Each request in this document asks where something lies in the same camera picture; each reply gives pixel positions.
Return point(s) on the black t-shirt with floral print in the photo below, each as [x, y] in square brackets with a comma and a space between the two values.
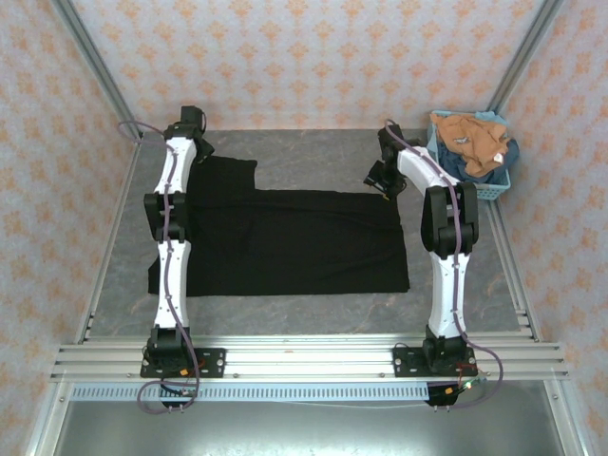
[294, 242]

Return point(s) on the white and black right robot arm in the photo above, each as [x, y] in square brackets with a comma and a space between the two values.
[449, 294]

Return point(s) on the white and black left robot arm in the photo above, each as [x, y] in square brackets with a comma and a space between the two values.
[171, 285]

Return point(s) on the dark blue t-shirt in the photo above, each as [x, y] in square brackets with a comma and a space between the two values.
[451, 164]

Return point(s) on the orange t-shirt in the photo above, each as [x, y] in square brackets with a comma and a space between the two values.
[475, 142]

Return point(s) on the light blue plastic basket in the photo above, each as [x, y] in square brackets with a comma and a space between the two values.
[475, 192]

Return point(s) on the light blue t-shirt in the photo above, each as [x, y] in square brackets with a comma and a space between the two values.
[491, 118]

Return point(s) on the small circuit board green light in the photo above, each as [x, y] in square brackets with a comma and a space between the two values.
[470, 383]

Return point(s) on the shiny metal sheet panel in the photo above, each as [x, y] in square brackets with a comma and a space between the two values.
[309, 430]

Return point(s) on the aluminium frame post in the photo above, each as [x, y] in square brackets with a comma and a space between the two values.
[522, 52]
[100, 71]

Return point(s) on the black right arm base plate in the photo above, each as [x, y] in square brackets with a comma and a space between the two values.
[406, 363]

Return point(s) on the aluminium mounting rail beam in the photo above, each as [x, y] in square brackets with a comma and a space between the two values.
[309, 361]

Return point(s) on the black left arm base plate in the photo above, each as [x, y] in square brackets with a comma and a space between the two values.
[214, 363]

